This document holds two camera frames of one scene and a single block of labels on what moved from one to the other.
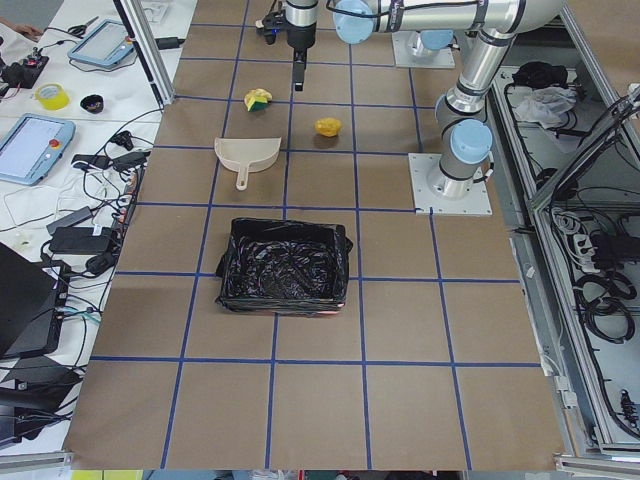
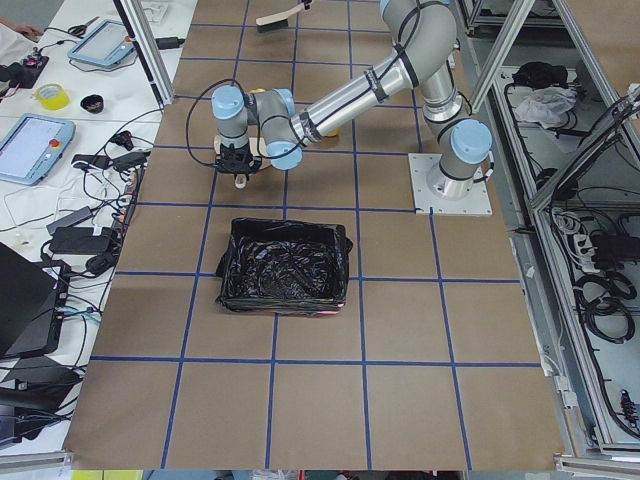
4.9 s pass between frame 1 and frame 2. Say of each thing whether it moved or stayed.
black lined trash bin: stayed
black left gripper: moved
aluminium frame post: stayed
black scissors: stayed
